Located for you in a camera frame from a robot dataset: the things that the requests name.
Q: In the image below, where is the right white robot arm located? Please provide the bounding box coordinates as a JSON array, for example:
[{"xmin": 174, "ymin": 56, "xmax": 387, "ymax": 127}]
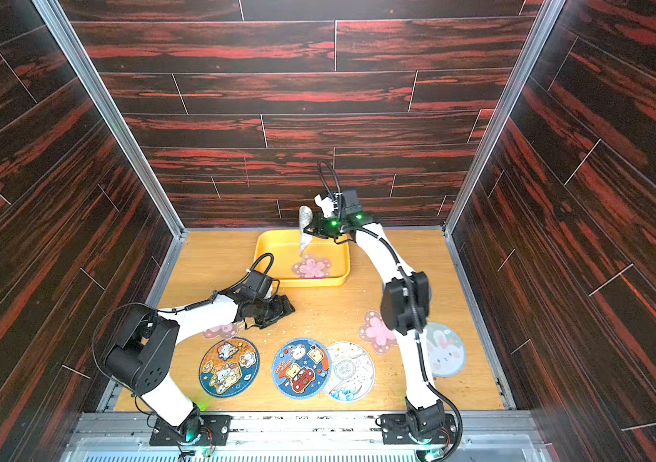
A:
[{"xmin": 301, "ymin": 161, "xmax": 464, "ymax": 460}]

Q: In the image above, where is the left metal frame post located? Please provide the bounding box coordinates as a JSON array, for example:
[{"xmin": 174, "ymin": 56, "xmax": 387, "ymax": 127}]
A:
[{"xmin": 32, "ymin": 0, "xmax": 185, "ymax": 238}]

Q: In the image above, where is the white floral round coaster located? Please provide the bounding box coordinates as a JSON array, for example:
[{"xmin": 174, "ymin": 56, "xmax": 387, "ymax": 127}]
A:
[{"xmin": 298, "ymin": 205, "xmax": 314, "ymax": 255}]

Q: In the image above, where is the green bunny round coaster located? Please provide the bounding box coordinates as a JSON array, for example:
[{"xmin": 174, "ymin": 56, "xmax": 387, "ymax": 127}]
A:
[{"xmin": 426, "ymin": 321, "xmax": 466, "ymax": 378}]

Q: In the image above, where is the white wave round coaster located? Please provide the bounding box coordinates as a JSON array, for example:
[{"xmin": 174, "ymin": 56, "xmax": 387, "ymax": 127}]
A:
[{"xmin": 323, "ymin": 342, "xmax": 376, "ymax": 403}]

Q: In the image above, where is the orange cartoon round coaster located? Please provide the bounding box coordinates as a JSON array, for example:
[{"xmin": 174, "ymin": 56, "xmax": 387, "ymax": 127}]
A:
[{"xmin": 199, "ymin": 337, "xmax": 260, "ymax": 398}]

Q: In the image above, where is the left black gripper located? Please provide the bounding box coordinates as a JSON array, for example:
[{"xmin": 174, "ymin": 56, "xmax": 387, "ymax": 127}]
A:
[{"xmin": 253, "ymin": 293, "xmax": 298, "ymax": 328}]

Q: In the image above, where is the right metal frame post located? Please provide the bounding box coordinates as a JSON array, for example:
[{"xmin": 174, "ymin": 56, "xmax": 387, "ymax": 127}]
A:
[{"xmin": 442, "ymin": 0, "xmax": 566, "ymax": 236}]

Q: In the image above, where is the yellow plastic storage box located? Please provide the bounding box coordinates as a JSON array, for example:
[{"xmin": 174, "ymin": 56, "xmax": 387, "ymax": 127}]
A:
[{"xmin": 254, "ymin": 229, "xmax": 351, "ymax": 288}]

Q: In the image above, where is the blue cartoon round coaster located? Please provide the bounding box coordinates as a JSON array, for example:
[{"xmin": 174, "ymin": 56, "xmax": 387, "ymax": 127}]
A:
[{"xmin": 271, "ymin": 338, "xmax": 332, "ymax": 400}]

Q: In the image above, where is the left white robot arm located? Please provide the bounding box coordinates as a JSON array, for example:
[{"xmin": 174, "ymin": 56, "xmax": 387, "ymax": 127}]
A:
[{"xmin": 92, "ymin": 271, "xmax": 294, "ymax": 443}]

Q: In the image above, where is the metal frame post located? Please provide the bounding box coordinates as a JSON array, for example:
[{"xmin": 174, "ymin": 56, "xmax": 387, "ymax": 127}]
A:
[
  {"xmin": 32, "ymin": 0, "xmax": 185, "ymax": 238},
  {"xmin": 442, "ymin": 0, "xmax": 566, "ymax": 236}
]

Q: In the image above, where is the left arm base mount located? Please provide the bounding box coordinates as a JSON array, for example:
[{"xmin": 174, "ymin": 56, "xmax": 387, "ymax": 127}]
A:
[{"xmin": 149, "ymin": 414, "xmax": 233, "ymax": 447}]

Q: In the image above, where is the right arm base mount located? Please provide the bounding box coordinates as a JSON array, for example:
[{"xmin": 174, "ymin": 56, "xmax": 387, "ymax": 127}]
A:
[{"xmin": 375, "ymin": 402, "xmax": 459, "ymax": 446}]

